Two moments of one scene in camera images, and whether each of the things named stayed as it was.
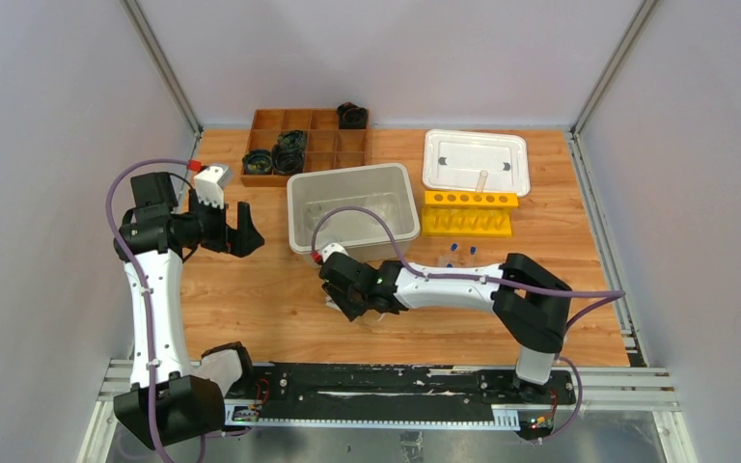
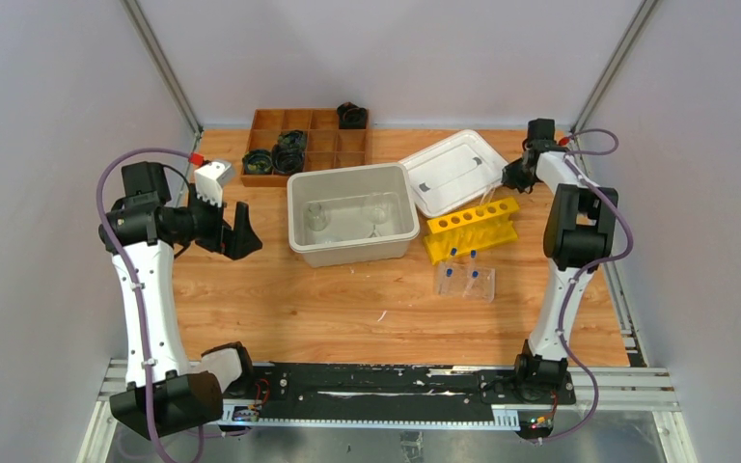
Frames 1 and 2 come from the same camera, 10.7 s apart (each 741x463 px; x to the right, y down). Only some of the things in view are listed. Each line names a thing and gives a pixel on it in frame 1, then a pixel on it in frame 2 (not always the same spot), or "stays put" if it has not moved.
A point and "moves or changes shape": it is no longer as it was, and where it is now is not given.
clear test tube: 482,177 -> 487,195
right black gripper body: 352,303 -> 519,177
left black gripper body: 218,228 stays put
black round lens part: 258,162 stays put
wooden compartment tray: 329,148 stays put
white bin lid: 453,159 moves or changes shape
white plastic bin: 368,211 stays put
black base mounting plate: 395,389 stays put
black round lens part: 288,161 stays put
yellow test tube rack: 467,213 -> 484,228
